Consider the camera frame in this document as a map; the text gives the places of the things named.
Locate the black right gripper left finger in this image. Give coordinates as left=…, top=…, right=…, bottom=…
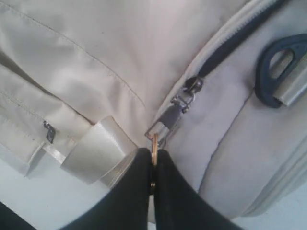
left=63, top=148, right=152, bottom=230

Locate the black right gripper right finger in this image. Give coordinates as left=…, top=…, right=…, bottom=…
left=154, top=149, right=242, bottom=230

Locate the cream fabric duffel bag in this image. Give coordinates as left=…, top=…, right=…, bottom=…
left=0, top=0, right=307, bottom=219

